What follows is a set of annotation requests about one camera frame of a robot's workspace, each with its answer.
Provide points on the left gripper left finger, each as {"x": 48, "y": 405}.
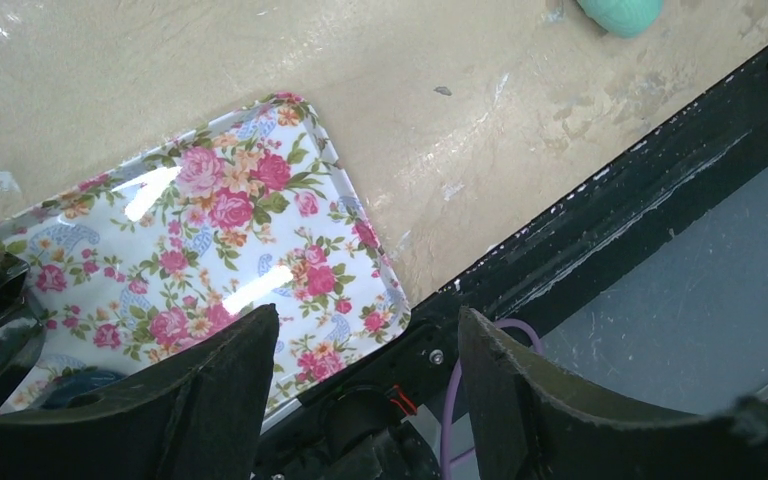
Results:
{"x": 195, "y": 415}

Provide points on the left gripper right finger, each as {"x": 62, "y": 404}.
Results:
{"x": 532, "y": 419}

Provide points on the dark blue mug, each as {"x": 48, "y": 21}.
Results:
{"x": 62, "y": 391}

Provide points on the floral tray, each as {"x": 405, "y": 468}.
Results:
{"x": 157, "y": 255}

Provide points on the teal cylindrical bottle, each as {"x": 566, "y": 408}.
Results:
{"x": 623, "y": 18}

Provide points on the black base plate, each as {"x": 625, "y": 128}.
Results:
{"x": 555, "y": 263}

